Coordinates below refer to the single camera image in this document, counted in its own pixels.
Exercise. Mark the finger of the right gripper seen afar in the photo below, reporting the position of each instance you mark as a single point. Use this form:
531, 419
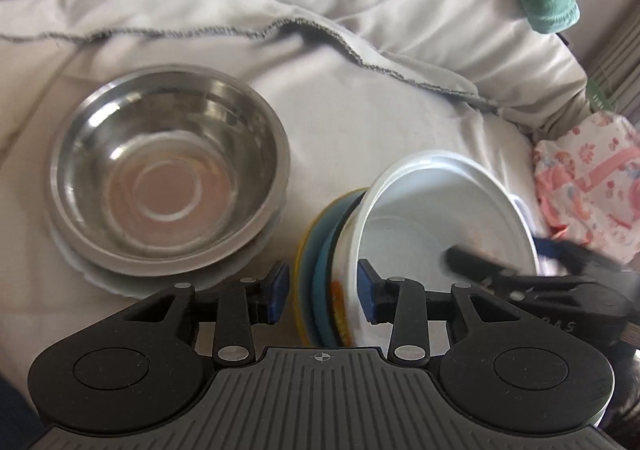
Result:
486, 272

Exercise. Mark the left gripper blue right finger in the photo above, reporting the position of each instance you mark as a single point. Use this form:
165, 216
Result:
398, 301

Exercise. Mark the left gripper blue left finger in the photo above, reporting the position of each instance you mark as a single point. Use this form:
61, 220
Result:
256, 300

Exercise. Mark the white bowl yellow rim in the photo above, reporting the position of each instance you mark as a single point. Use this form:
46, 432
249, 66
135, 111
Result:
308, 251

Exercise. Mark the blue enamel bowl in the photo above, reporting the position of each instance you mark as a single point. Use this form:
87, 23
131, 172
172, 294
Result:
325, 269

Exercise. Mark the white cup orange logo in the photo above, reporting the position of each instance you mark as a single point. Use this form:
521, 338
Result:
408, 218

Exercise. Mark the stainless steel bowl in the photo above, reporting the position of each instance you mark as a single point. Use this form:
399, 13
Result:
166, 170

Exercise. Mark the red white rectangular tray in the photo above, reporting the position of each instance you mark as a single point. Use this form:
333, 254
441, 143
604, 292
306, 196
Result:
548, 267

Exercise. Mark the pink floral cloth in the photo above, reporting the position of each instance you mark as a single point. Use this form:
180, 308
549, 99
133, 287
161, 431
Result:
587, 185

